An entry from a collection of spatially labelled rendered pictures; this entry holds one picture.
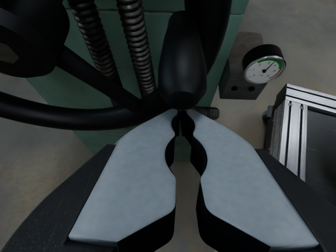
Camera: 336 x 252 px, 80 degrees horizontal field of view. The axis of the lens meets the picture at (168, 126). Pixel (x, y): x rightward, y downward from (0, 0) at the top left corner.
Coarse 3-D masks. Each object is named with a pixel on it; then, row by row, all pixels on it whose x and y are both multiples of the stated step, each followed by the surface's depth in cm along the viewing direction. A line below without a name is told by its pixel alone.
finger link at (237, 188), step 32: (192, 128) 10; (224, 128) 9; (192, 160) 9; (224, 160) 8; (256, 160) 8; (224, 192) 6; (256, 192) 6; (224, 224) 6; (256, 224) 5; (288, 224) 5
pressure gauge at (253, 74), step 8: (256, 48) 31; (264, 48) 31; (272, 48) 31; (248, 56) 32; (256, 56) 31; (264, 56) 30; (272, 56) 30; (280, 56) 30; (248, 64) 32; (256, 64) 32; (264, 64) 32; (272, 64) 31; (280, 64) 31; (248, 72) 33; (256, 72) 33; (272, 72) 33; (280, 72) 33; (248, 80) 35; (256, 80) 35; (264, 80) 35
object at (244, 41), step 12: (240, 36) 42; (252, 36) 42; (240, 48) 41; (228, 60) 39; (240, 60) 39; (228, 72) 38; (240, 72) 38; (228, 84) 40; (240, 84) 40; (252, 84) 40; (264, 84) 40; (228, 96) 44; (240, 96) 43; (252, 96) 43
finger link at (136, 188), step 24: (168, 120) 10; (120, 144) 8; (144, 144) 8; (168, 144) 8; (120, 168) 7; (144, 168) 7; (168, 168) 7; (96, 192) 6; (120, 192) 6; (144, 192) 6; (168, 192) 6; (96, 216) 6; (120, 216) 6; (144, 216) 6; (168, 216) 6; (72, 240) 5; (96, 240) 5; (120, 240) 5; (144, 240) 6; (168, 240) 6
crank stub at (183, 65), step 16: (176, 16) 11; (192, 16) 12; (176, 32) 10; (192, 32) 10; (176, 48) 10; (192, 48) 10; (160, 64) 10; (176, 64) 9; (192, 64) 9; (160, 80) 9; (176, 80) 9; (192, 80) 9; (176, 96) 9; (192, 96) 9
